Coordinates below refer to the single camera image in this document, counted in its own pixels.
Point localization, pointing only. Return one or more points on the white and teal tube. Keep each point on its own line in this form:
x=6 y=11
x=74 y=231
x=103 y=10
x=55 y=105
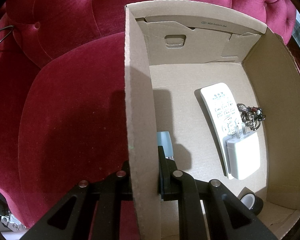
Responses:
x=164 y=140

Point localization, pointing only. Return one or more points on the metal keychain with charms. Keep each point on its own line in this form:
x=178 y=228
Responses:
x=251 y=116

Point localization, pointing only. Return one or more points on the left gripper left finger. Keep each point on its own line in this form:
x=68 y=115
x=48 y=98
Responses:
x=87 y=211

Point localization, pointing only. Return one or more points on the white remote control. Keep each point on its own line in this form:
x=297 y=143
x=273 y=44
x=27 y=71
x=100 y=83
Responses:
x=225 y=117

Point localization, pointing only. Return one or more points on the cardboard box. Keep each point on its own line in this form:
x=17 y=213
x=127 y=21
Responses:
x=173 y=48

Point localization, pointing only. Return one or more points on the large white charger plug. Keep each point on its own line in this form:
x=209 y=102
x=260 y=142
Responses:
x=244 y=153

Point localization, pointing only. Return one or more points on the red velvet tufted armchair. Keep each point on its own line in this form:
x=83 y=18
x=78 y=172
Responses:
x=62 y=96

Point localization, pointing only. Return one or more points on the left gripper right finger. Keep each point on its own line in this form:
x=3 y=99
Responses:
x=207 y=210

